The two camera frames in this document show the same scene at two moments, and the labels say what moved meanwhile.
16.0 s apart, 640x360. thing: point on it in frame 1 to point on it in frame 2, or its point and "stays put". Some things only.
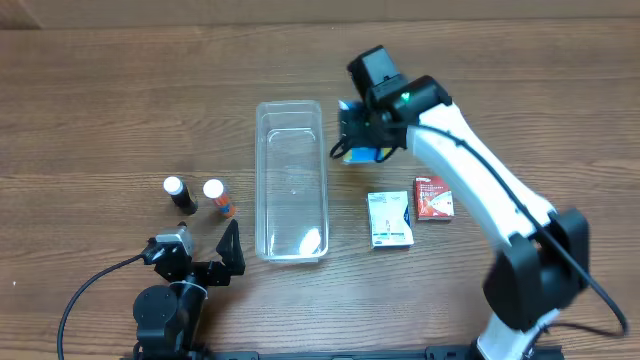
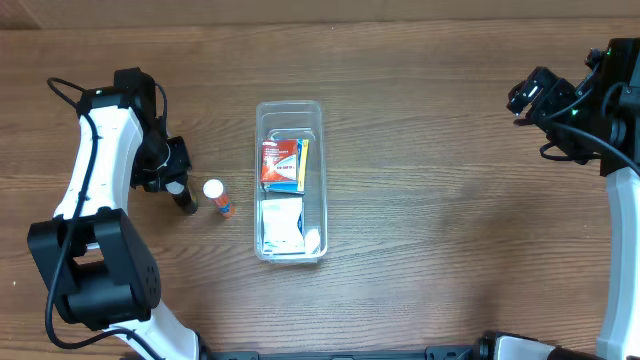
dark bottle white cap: (176, 187) stays put
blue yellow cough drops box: (363, 142) to (293, 187)
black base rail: (431, 353) stays put
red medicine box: (433, 200) to (279, 160)
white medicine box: (389, 220) to (282, 226)
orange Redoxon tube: (214, 189) stays put
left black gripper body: (201, 273) to (176, 163)
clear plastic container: (291, 184) stays put
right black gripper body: (357, 132) to (535, 100)
